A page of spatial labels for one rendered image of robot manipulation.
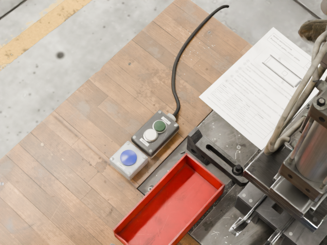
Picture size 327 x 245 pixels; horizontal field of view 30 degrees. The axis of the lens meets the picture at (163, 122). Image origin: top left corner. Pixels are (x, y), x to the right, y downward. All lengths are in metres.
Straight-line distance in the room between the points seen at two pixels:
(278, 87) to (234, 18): 1.23
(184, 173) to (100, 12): 1.47
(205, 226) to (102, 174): 0.28
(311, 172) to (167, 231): 0.47
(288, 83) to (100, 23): 1.34
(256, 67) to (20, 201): 0.69
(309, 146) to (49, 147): 0.73
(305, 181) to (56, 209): 0.63
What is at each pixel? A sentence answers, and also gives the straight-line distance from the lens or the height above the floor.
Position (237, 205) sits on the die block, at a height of 0.93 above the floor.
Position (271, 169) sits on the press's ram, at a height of 1.14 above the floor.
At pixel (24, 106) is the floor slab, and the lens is 2.62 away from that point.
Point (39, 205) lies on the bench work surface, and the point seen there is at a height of 0.90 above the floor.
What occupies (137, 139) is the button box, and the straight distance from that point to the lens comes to 1.48.
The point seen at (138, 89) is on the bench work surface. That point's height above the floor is 0.90.
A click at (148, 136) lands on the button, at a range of 1.48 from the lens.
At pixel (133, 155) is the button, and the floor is 0.94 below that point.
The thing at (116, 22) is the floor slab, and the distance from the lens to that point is 2.78.
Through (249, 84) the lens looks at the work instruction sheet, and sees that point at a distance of 1.60.
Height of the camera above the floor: 2.29
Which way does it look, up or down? 65 degrees down
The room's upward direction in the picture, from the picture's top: straight up
